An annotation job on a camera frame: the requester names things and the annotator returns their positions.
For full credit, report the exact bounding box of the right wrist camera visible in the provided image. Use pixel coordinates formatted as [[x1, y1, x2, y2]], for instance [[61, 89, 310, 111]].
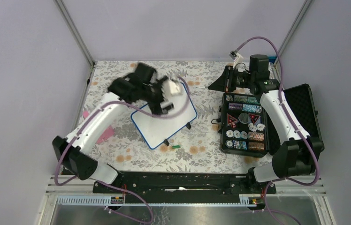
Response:
[[229, 50, 244, 68]]

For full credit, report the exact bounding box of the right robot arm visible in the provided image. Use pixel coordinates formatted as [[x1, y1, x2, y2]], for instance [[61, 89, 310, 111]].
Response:
[[208, 54, 324, 193]]

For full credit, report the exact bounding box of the blue corner clamp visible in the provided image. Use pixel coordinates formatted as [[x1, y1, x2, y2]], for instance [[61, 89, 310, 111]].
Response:
[[268, 56, 277, 61]]

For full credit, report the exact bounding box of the pink metronome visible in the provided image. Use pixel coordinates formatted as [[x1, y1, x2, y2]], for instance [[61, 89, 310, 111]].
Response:
[[82, 111, 114, 144]]

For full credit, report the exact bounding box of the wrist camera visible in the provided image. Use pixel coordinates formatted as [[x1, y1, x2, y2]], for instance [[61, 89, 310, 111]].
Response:
[[229, 50, 244, 68], [163, 80, 182, 97]]

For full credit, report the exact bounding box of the white cable duct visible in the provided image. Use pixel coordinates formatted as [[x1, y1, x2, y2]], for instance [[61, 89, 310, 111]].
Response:
[[57, 193, 257, 207]]

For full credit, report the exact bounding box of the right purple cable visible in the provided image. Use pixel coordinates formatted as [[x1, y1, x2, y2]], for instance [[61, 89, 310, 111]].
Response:
[[234, 37, 320, 225]]

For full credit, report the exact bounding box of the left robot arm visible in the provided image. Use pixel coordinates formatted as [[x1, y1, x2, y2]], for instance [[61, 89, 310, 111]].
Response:
[[52, 63, 181, 193]]

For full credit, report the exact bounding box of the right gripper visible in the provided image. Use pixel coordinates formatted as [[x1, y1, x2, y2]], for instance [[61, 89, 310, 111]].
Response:
[[208, 66, 255, 93]]

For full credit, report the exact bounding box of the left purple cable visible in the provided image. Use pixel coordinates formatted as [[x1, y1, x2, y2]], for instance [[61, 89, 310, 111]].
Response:
[[54, 79, 191, 224]]

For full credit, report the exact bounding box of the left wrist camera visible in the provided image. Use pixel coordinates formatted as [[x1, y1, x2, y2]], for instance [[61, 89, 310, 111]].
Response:
[[163, 80, 182, 97]]

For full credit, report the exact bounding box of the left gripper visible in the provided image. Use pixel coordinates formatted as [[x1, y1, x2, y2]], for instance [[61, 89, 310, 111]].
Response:
[[141, 76, 175, 117]]

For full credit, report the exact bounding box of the purple cable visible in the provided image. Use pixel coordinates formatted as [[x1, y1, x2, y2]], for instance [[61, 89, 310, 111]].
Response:
[[54, 79, 191, 224], [234, 37, 320, 225]]

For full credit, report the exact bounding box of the black open case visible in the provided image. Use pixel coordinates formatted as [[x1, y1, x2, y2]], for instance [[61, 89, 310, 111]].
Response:
[[217, 84, 324, 158]]

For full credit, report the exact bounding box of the blue framed whiteboard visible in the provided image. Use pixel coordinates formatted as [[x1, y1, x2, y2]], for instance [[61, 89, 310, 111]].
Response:
[[130, 83, 198, 150]]

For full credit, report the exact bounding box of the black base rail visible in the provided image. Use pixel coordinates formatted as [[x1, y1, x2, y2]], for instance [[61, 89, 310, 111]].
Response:
[[93, 171, 276, 199]]

